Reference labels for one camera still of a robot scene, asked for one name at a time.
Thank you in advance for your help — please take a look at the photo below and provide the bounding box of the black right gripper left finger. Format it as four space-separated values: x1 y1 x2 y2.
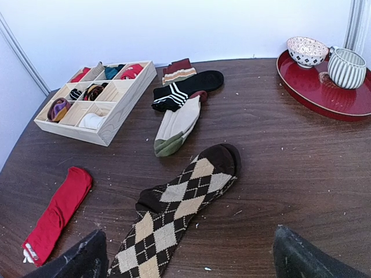
26 229 108 278

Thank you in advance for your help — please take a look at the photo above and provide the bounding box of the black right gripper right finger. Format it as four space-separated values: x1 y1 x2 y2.
273 225 369 277

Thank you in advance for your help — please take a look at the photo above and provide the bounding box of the brown beige argyle sock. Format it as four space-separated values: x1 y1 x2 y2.
107 143 241 277

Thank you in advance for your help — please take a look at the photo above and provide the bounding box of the wooden compartment organizer box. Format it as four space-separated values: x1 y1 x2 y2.
34 61 157 147

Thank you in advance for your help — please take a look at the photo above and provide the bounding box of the rolled purple orange sock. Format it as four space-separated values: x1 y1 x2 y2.
47 98 71 122

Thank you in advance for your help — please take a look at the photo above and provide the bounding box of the beige green-toed sock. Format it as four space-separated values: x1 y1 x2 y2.
154 96 201 157

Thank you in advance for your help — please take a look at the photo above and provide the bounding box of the rolled black striped sock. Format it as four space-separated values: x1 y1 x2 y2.
69 88 82 100

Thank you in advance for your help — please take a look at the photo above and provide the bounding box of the rolled dark patterned sock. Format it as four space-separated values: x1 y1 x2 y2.
83 82 108 101

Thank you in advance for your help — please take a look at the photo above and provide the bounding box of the red round tray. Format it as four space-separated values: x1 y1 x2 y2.
276 50 370 122

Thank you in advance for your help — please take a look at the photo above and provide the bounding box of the rolled red sock in box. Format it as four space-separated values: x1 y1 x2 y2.
70 67 91 83

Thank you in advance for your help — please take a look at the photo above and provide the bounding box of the black white-striped sock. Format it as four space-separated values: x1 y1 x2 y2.
151 70 224 112

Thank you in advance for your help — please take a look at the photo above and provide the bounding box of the rolled teal sock in box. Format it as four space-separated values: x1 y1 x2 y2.
104 64 125 80

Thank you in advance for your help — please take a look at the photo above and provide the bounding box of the rolled red white sock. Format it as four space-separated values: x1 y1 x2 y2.
120 64 143 80

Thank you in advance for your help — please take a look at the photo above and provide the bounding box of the striped ceramic mug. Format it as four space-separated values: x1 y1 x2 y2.
328 46 367 90

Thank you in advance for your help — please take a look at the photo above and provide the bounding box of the patterned ceramic bowl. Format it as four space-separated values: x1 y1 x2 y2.
287 36 329 68

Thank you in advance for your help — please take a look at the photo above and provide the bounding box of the maroon striped sock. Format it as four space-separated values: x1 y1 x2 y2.
162 58 197 86

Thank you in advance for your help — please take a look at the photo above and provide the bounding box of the right aluminium frame post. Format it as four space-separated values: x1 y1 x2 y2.
343 0 370 55

